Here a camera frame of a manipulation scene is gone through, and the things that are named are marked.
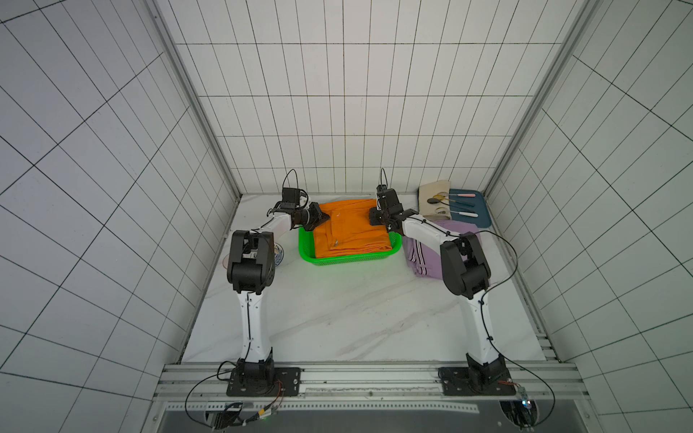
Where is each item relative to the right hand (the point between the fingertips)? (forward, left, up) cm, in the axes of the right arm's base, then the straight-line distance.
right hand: (363, 212), depth 104 cm
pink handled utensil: (+19, -45, -7) cm, 49 cm away
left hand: (-4, +14, +1) cm, 14 cm away
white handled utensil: (+9, -44, -9) cm, 46 cm away
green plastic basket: (-18, +20, -2) cm, 26 cm away
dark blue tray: (+12, -45, -7) cm, 47 cm away
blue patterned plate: (-18, +31, -4) cm, 36 cm away
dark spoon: (+15, -31, -7) cm, 35 cm away
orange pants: (-9, +5, +1) cm, 11 cm away
